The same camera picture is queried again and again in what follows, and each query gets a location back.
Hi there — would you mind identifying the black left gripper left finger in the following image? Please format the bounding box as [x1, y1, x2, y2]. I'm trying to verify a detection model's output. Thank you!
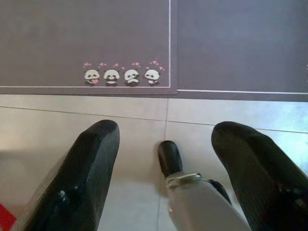
[14, 119, 120, 231]

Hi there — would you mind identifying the red flat object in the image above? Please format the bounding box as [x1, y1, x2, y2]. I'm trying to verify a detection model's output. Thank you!
[0, 203, 17, 231]

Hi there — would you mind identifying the silver robot leg black foot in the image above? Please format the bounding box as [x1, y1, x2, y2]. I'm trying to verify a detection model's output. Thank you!
[158, 141, 252, 231]

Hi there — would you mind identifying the grey panda floor mat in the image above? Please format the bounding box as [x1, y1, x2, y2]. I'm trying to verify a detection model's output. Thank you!
[0, 0, 178, 97]
[177, 0, 308, 102]

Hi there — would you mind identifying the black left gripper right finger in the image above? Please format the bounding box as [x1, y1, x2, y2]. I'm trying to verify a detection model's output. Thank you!
[211, 121, 308, 231]

